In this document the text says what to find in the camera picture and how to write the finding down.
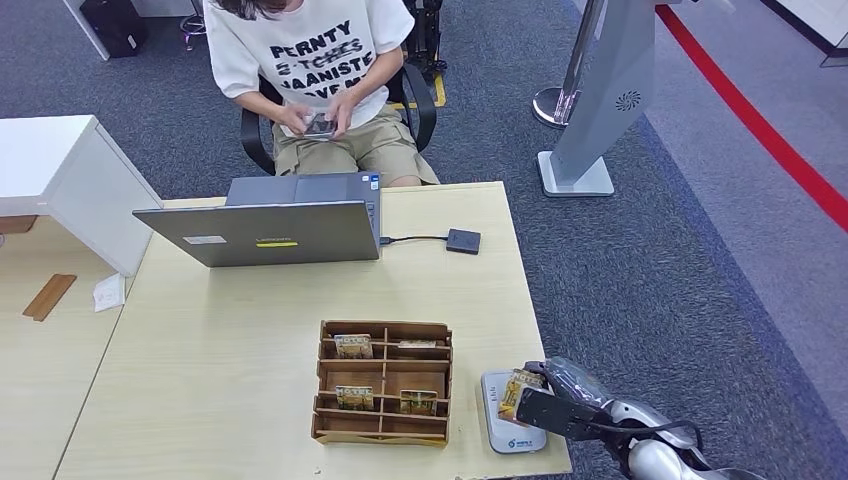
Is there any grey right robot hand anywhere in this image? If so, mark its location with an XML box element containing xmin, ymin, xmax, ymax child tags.
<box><xmin>521</xmin><ymin>356</ymin><xmax>616</xmax><ymax>419</ymax></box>

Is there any person's right hand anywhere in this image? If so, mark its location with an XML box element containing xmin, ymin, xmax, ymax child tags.
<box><xmin>273</xmin><ymin>102</ymin><xmax>319</xmax><ymax>138</ymax></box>

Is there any person's left hand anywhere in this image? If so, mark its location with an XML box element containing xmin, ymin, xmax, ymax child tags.
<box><xmin>323</xmin><ymin>87</ymin><xmax>366</xmax><ymax>141</ymax></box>

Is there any dark smartphone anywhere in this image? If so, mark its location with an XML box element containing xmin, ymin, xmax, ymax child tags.
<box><xmin>302</xmin><ymin>112</ymin><xmax>338</xmax><ymax>140</ymax></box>

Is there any person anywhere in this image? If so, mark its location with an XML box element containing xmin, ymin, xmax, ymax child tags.
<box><xmin>203</xmin><ymin>0</ymin><xmax>442</xmax><ymax>189</ymax></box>

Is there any white card reader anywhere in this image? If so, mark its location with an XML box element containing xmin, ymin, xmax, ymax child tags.
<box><xmin>480</xmin><ymin>368</ymin><xmax>549</xmax><ymax>456</ymax></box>

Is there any wooden card organizer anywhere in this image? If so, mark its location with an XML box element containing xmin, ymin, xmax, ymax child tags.
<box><xmin>311</xmin><ymin>320</ymin><xmax>456</xmax><ymax>450</ymax></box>

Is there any black office chair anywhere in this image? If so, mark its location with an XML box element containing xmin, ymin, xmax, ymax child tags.
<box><xmin>239</xmin><ymin>62</ymin><xmax>439</xmax><ymax>177</ymax></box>

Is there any yellow floor tape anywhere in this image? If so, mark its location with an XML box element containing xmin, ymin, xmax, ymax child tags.
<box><xmin>390</xmin><ymin>71</ymin><xmax>447</xmax><ymax>111</ymax></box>

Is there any black wheeled equipment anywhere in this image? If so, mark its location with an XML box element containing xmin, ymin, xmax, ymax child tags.
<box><xmin>402</xmin><ymin>0</ymin><xmax>448</xmax><ymax>75</ymax></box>

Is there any grey laptop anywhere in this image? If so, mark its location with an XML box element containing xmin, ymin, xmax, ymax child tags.
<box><xmin>132</xmin><ymin>172</ymin><xmax>383</xmax><ymax>270</ymax></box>

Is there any chrome stool base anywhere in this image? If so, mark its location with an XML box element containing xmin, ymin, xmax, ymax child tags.
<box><xmin>178</xmin><ymin>0</ymin><xmax>208</xmax><ymax>53</ymax></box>

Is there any small black usb hub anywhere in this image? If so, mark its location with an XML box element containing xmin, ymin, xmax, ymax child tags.
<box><xmin>445</xmin><ymin>227</ymin><xmax>483</xmax><ymax>256</ymax></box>

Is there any black box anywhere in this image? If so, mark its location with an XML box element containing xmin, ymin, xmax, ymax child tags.
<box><xmin>78</xmin><ymin>0</ymin><xmax>148</xmax><ymax>59</ymax></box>

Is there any white table leg panel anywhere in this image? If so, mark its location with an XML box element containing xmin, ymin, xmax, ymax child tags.
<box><xmin>61</xmin><ymin>0</ymin><xmax>111</xmax><ymax>61</ymax></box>

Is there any white paper slip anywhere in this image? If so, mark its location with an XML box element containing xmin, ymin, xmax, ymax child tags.
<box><xmin>92</xmin><ymin>272</ymin><xmax>126</xmax><ymax>314</ymax></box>

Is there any grey kiosk stand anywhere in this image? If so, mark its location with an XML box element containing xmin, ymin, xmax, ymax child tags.
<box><xmin>536</xmin><ymin>0</ymin><xmax>657</xmax><ymax>199</ymax></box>

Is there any brown wooden strip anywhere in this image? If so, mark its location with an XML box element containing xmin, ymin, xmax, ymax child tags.
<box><xmin>22</xmin><ymin>273</ymin><xmax>78</xmax><ymax>323</ymax></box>

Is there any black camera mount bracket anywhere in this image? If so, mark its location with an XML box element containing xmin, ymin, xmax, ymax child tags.
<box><xmin>515</xmin><ymin>387</ymin><xmax>601</xmax><ymax>442</ymax></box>

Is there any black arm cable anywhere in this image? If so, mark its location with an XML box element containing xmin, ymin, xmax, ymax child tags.
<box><xmin>586</xmin><ymin>417</ymin><xmax>706</xmax><ymax>455</ymax></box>

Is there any black usb cable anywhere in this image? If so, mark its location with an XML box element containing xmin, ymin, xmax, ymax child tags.
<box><xmin>378</xmin><ymin>234</ymin><xmax>449</xmax><ymax>248</ymax></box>

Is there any chrome stanchion post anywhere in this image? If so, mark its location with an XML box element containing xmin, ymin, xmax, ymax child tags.
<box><xmin>531</xmin><ymin>0</ymin><xmax>607</xmax><ymax>128</ymax></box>

